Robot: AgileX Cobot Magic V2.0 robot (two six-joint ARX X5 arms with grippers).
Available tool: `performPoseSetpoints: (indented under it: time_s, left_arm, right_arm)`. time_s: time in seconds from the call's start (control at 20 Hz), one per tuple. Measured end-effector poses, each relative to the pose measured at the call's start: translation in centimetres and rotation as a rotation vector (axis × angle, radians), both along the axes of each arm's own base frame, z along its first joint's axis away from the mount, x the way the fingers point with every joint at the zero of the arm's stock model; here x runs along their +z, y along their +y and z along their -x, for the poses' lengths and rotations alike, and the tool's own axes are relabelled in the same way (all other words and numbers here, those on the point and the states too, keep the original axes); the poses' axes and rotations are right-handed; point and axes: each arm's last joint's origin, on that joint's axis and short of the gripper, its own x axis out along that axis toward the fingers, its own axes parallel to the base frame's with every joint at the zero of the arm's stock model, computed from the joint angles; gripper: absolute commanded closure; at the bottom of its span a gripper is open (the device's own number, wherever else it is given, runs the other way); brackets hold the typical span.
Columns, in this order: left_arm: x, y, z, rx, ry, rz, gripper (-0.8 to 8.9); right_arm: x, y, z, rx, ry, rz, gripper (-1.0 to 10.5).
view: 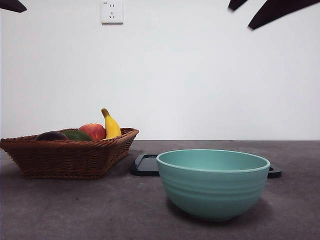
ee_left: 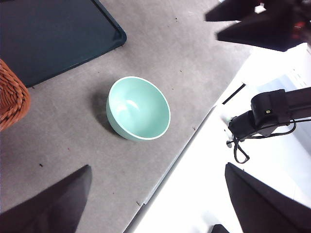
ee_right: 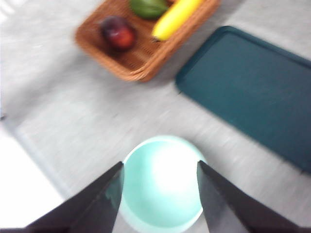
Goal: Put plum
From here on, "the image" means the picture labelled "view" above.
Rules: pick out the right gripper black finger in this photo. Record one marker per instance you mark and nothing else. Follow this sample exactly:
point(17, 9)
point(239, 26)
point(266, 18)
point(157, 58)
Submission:
point(275, 10)
point(236, 3)

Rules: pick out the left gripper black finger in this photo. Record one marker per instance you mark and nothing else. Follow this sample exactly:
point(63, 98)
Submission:
point(10, 5)

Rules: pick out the dark purple plum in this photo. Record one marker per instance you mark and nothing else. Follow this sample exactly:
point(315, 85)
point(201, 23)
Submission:
point(51, 136)

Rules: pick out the teal ribbed bowl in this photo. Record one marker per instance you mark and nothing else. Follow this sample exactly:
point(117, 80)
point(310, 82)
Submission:
point(212, 192)

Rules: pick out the green avocado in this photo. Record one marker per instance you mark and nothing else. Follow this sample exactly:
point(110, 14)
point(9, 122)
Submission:
point(80, 135)

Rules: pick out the red yellow apple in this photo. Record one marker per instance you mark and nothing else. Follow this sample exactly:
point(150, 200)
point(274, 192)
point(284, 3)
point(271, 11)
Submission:
point(94, 131)

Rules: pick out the yellow banana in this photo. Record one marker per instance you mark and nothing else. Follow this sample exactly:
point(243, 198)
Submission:
point(112, 127)

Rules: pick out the brown wicker basket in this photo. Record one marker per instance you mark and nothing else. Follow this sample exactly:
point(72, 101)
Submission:
point(62, 160)

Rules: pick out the black rectangular tray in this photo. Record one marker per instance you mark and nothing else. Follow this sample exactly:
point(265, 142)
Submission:
point(145, 166)

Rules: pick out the white wall power socket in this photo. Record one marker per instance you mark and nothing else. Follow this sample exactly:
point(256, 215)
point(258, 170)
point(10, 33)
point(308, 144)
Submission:
point(112, 12)

